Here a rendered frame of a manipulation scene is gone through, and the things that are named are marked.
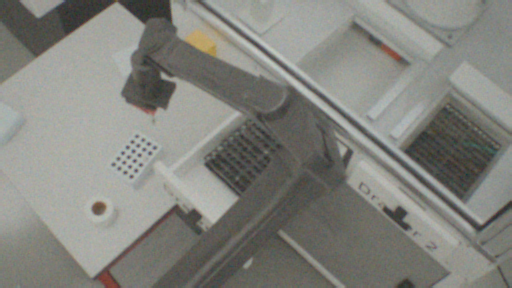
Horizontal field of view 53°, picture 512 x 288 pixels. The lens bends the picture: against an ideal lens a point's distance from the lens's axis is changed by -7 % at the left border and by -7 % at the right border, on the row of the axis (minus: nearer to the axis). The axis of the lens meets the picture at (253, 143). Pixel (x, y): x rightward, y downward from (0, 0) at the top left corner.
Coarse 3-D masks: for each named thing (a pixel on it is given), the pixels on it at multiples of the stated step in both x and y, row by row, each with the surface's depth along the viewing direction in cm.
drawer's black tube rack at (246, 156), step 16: (240, 128) 126; (256, 128) 127; (224, 144) 124; (240, 144) 127; (256, 144) 124; (272, 144) 125; (224, 160) 125; (240, 160) 122; (256, 160) 122; (240, 176) 120; (256, 176) 121
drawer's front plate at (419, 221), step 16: (352, 176) 126; (368, 176) 120; (384, 192) 119; (400, 192) 117; (416, 208) 116; (416, 224) 118; (432, 224) 114; (416, 240) 122; (432, 240) 117; (448, 240) 112; (432, 256) 121
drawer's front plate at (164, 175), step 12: (156, 168) 118; (168, 180) 117; (180, 180) 116; (180, 192) 116; (180, 204) 124; (192, 204) 115; (204, 204) 114; (204, 216) 114; (216, 216) 113; (204, 228) 122
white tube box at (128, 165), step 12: (132, 144) 135; (144, 144) 135; (156, 144) 135; (120, 156) 133; (132, 156) 133; (156, 156) 134; (108, 168) 132; (120, 168) 133; (132, 168) 132; (144, 168) 132; (132, 180) 130
